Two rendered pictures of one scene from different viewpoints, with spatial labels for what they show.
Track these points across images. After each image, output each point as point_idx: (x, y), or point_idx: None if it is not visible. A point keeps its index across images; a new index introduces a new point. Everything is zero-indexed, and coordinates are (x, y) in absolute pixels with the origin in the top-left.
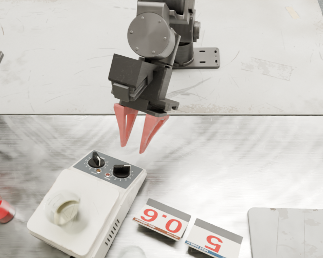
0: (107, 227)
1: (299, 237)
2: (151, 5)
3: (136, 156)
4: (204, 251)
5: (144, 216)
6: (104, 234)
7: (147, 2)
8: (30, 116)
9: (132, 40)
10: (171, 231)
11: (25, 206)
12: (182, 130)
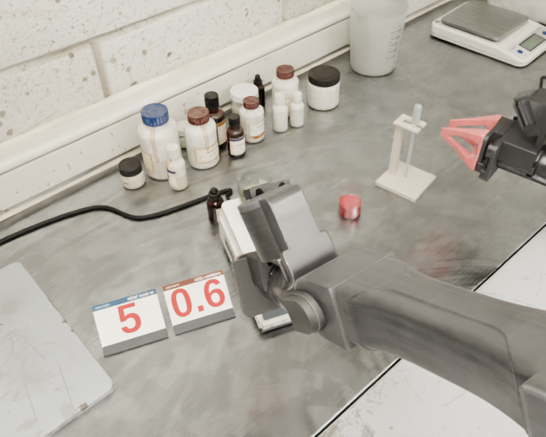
0: (230, 238)
1: (36, 397)
2: (279, 192)
3: (297, 343)
4: (130, 296)
5: (217, 285)
6: (228, 232)
7: (288, 191)
8: (473, 284)
9: (278, 187)
10: (177, 290)
11: (341, 226)
12: (276, 422)
